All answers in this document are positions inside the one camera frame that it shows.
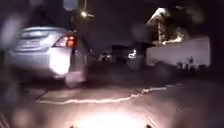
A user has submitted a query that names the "dark asphalt road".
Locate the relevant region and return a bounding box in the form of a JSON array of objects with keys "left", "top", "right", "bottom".
[{"left": 0, "top": 70, "right": 224, "bottom": 128}]

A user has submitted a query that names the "building with pitched roof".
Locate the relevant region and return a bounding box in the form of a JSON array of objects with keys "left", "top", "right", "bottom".
[{"left": 145, "top": 6, "right": 192, "bottom": 46}]

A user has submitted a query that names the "white wall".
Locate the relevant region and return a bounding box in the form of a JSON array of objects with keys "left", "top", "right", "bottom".
[{"left": 145, "top": 35, "right": 212, "bottom": 71}]

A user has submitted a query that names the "street lamp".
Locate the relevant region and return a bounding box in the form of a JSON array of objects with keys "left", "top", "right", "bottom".
[{"left": 79, "top": 0, "right": 96, "bottom": 20}]

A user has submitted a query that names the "silver white car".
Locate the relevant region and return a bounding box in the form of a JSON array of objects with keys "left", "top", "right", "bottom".
[{"left": 2, "top": 25, "right": 90, "bottom": 89}]

